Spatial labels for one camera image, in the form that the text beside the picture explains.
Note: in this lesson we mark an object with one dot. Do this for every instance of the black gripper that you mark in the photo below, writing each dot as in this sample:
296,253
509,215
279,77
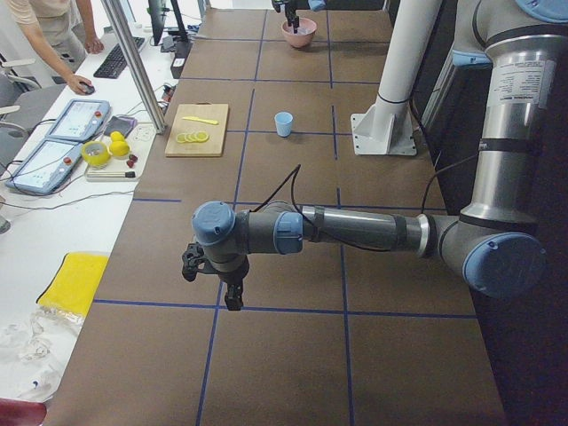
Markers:
233,276
291,10

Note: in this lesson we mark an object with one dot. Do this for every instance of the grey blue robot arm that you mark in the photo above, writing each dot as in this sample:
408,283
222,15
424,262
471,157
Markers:
492,242
314,5

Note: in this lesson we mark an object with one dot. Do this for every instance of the person's forearm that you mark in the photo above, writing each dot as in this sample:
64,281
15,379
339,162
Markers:
38,42

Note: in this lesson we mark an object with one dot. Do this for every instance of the pink bowl of ice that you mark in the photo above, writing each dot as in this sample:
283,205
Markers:
302,36

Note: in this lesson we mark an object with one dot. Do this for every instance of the light blue plastic cup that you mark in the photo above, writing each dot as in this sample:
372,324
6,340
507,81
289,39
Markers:
283,123

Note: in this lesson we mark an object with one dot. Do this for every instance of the person's other hand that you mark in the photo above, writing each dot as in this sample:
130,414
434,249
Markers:
93,45

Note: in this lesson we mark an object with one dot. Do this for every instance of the person's hand on mouse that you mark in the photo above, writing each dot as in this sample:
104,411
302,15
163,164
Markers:
80,82

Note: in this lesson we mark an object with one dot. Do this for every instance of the yellow plastic knife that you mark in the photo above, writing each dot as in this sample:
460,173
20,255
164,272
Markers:
199,119

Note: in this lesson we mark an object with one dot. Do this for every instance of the black monitor stand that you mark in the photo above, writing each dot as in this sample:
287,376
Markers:
169,39

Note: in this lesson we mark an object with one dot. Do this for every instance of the wooden cutting board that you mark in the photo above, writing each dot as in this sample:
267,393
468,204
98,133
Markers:
214,147

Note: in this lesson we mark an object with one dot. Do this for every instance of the lemon slices row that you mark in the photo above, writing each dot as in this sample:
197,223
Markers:
196,137

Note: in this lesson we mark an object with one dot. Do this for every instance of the yellow cloth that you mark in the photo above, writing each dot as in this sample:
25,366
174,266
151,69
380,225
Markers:
75,283

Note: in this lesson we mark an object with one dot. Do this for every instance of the strawberry on side tray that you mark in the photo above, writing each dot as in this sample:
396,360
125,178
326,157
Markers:
132,159

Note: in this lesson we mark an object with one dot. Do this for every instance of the white tray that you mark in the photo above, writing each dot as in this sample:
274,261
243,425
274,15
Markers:
140,141

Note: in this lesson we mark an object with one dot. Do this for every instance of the black computer keyboard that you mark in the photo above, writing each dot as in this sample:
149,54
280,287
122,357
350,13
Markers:
113,64

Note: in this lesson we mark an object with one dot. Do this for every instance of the yellow lemon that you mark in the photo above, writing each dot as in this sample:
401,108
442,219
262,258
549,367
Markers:
117,136
119,148

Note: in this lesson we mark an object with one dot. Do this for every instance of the purple grey wallet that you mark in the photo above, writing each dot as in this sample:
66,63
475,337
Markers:
121,123

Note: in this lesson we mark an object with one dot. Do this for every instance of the yellow tape roll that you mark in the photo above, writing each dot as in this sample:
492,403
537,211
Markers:
95,153

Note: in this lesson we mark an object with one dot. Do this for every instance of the crumpled clear plastic bag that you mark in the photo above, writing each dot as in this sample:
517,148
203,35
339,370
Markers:
35,353

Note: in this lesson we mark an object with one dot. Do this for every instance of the black computer mouse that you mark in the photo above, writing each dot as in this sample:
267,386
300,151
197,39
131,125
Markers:
87,89

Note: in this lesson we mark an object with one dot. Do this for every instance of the lower blue teach pendant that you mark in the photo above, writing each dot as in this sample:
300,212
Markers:
47,167

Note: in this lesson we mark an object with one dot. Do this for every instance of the blue teach pendant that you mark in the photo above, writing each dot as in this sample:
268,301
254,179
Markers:
47,167
80,120

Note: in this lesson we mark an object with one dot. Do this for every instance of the upper blue teach pendant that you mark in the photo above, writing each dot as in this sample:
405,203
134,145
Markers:
80,120

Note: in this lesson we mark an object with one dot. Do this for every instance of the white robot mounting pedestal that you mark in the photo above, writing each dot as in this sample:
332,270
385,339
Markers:
386,127

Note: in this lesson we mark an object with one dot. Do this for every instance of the aluminium frame post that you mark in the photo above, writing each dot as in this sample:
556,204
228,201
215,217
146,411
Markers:
125,39

